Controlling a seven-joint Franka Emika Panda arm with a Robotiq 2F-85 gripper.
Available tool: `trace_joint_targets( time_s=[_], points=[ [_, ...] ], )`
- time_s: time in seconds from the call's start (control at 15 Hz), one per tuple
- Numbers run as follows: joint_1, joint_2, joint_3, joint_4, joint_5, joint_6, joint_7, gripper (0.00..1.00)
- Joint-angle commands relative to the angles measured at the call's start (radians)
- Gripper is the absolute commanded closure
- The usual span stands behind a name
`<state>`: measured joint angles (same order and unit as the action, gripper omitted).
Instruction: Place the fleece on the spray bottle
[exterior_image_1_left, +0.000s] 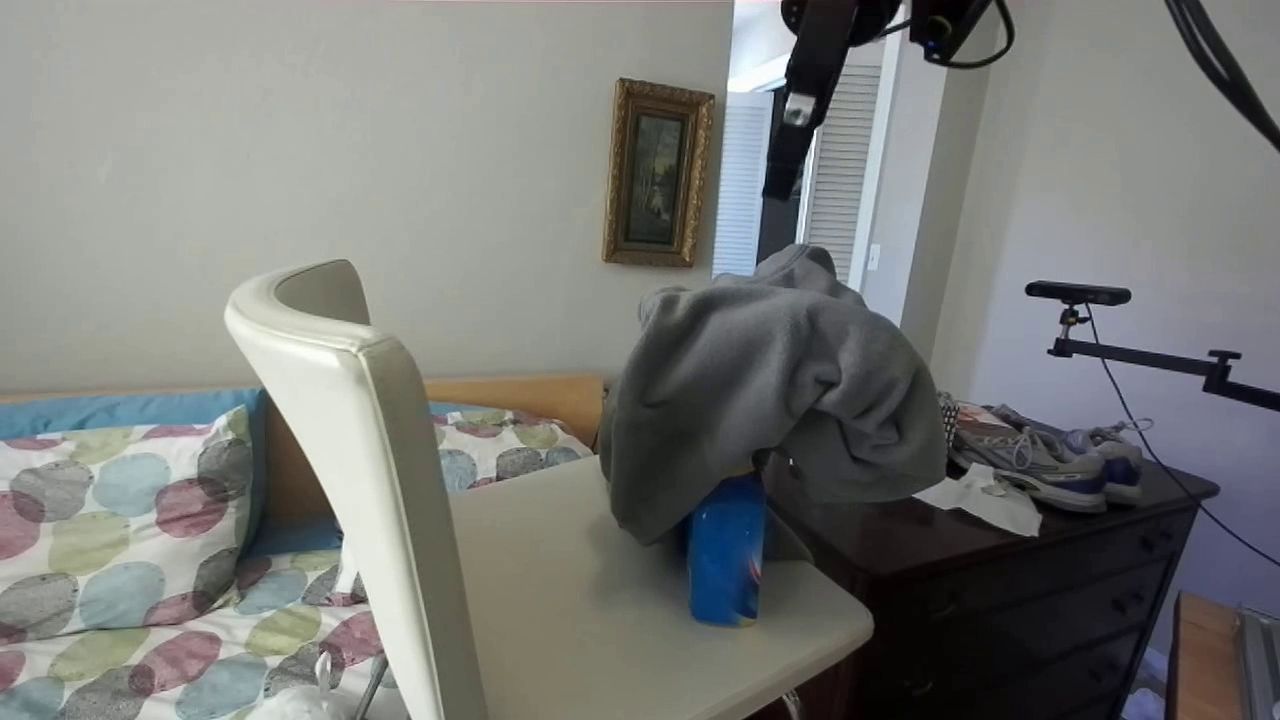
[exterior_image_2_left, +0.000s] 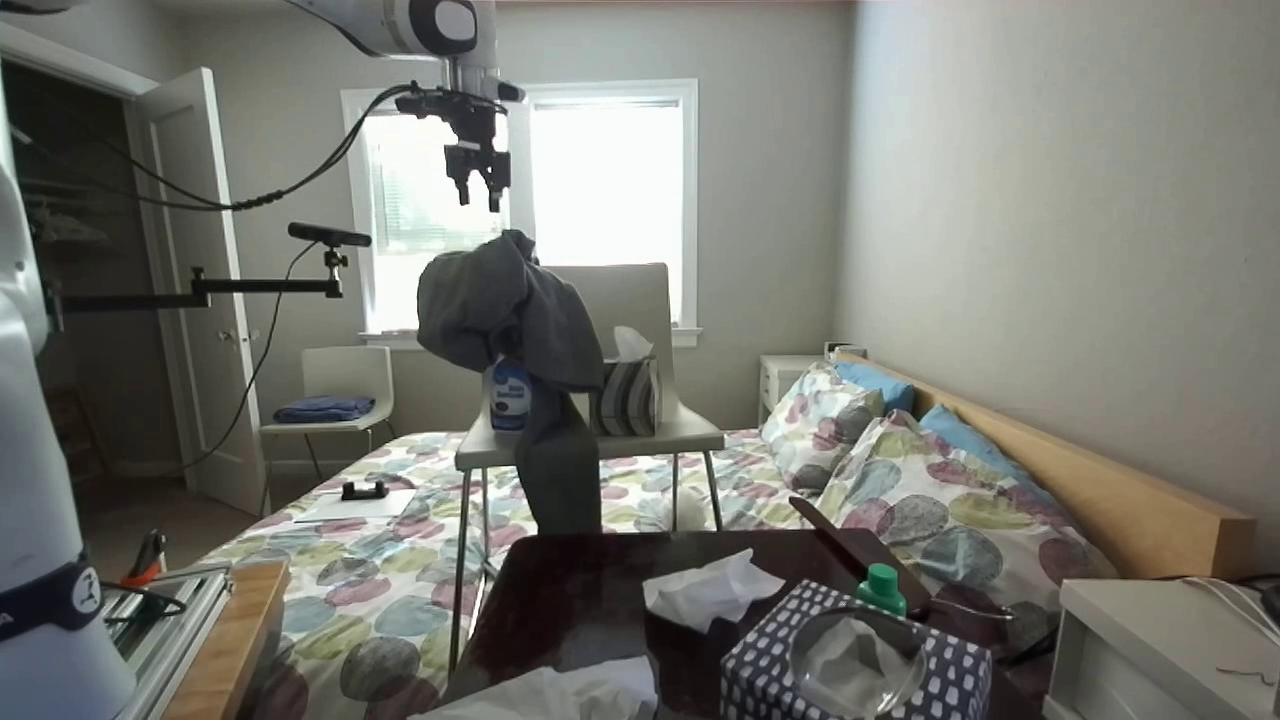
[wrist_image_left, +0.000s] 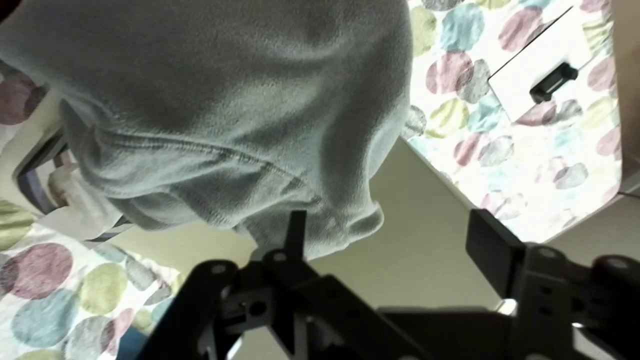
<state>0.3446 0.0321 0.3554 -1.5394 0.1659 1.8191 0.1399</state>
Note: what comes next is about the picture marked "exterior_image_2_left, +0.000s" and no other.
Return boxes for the wooden headboard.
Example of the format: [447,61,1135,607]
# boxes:
[833,349,1254,585]

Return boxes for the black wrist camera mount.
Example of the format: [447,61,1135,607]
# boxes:
[397,77,528,120]

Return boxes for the white paper sheet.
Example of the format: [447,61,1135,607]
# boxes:
[313,484,421,526]

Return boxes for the small white tissue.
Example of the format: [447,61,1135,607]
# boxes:
[639,548,791,635]

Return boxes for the blue seat cushion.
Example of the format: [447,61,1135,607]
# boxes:
[271,393,379,428]

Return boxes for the small white nightstand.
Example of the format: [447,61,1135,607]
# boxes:
[757,351,833,425]

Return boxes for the thin black camera cable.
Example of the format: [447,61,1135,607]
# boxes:
[185,246,286,472]

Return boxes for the wooden board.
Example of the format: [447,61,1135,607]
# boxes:
[162,562,292,720]

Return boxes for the window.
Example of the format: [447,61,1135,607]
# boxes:
[334,77,705,345]

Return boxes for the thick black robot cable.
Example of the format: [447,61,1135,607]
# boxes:
[94,82,463,217]

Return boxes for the green bottle cap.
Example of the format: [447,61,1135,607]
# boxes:
[855,562,910,622]

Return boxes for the grey fleece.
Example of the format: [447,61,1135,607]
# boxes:
[413,229,612,535]

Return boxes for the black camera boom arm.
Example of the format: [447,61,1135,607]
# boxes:
[50,246,352,320]

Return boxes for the white nightstand with cable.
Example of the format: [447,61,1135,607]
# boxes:
[1042,574,1280,720]

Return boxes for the white chair with cushion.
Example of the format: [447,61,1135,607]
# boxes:
[257,339,401,484]

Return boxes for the small floral pillow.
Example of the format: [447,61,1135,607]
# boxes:
[759,370,890,497]

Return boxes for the large floral pillow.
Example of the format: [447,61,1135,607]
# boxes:
[817,412,1117,622]

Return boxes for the red handled tool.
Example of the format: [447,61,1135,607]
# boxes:
[125,530,177,591]

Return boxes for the floral bed duvet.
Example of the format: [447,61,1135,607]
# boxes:
[194,425,802,720]

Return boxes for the navy polka dot tissue box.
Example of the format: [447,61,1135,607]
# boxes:
[715,577,994,720]

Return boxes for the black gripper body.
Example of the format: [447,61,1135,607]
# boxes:
[444,101,513,177]

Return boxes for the blue pillow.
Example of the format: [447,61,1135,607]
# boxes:
[825,358,924,417]
[916,406,1032,484]

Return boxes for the blue spray bottle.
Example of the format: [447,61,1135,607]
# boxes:
[479,351,557,442]

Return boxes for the white door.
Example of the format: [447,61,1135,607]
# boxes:
[125,69,271,515]

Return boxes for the black external camera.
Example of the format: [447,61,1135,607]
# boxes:
[285,221,374,252]

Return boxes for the metal rail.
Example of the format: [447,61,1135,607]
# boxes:
[94,563,234,720]

